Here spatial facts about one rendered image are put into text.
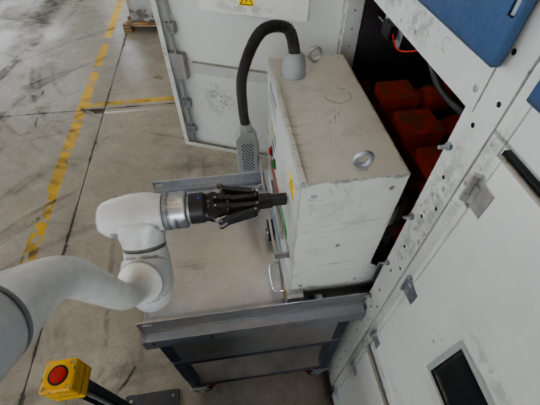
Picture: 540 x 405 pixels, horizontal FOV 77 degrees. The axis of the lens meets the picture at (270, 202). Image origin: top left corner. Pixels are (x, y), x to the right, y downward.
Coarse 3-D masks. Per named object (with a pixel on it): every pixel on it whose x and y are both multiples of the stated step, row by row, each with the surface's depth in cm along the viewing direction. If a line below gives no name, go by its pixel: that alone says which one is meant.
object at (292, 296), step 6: (264, 174) 132; (264, 180) 135; (270, 192) 126; (270, 210) 124; (276, 222) 117; (276, 228) 116; (276, 234) 114; (276, 240) 113; (276, 246) 114; (282, 264) 107; (282, 270) 106; (282, 276) 108; (282, 282) 108; (288, 288) 102; (288, 294) 100; (294, 294) 100; (300, 294) 100; (288, 300) 100; (294, 300) 101; (300, 300) 101
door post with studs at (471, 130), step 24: (528, 24) 39; (528, 48) 40; (504, 72) 43; (504, 96) 44; (480, 120) 48; (456, 144) 54; (480, 144) 49; (456, 168) 55; (432, 192) 62; (408, 216) 71; (432, 216) 63; (408, 240) 73; (384, 264) 88; (384, 288) 89; (360, 336) 114
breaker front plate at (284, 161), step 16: (272, 112) 97; (288, 144) 75; (288, 160) 77; (272, 176) 115; (288, 176) 79; (272, 192) 111; (288, 192) 82; (288, 208) 85; (288, 224) 88; (288, 240) 92; (288, 272) 99
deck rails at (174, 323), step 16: (208, 176) 133; (224, 176) 134; (240, 176) 135; (256, 176) 136; (160, 192) 136; (192, 192) 136; (208, 192) 136; (272, 304) 106; (288, 304) 100; (304, 304) 101; (320, 304) 103; (336, 304) 105; (352, 304) 106; (160, 320) 97; (176, 320) 97; (192, 320) 99; (208, 320) 101; (224, 320) 102; (240, 320) 103
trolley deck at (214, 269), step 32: (192, 224) 127; (256, 224) 127; (192, 256) 118; (224, 256) 118; (256, 256) 118; (192, 288) 110; (224, 288) 110; (256, 288) 110; (352, 288) 110; (256, 320) 104; (288, 320) 104; (320, 320) 105; (352, 320) 109
